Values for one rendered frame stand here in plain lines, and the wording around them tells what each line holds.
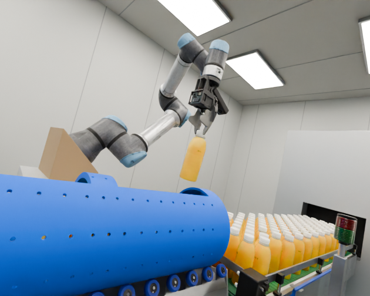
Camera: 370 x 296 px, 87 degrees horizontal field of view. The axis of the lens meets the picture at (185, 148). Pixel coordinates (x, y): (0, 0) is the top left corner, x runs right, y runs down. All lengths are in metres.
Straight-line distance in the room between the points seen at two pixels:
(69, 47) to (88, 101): 0.76
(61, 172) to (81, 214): 0.42
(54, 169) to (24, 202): 0.41
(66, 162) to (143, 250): 0.48
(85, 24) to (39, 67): 0.92
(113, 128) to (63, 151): 0.22
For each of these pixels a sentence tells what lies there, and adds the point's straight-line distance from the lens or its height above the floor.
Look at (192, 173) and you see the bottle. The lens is 0.72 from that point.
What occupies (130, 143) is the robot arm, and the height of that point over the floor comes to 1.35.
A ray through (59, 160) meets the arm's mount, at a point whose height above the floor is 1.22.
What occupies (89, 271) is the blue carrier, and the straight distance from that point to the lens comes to 0.50.
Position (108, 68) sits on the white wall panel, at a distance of 3.57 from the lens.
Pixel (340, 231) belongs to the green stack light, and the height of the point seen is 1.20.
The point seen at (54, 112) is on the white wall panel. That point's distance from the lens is 3.26.
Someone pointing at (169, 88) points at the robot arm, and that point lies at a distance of 1.11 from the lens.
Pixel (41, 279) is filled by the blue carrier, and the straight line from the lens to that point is 0.49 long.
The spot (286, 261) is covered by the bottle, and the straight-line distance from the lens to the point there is 1.16.
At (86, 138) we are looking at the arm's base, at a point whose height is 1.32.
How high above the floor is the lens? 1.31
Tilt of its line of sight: 5 degrees up
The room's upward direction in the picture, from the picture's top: 13 degrees clockwise
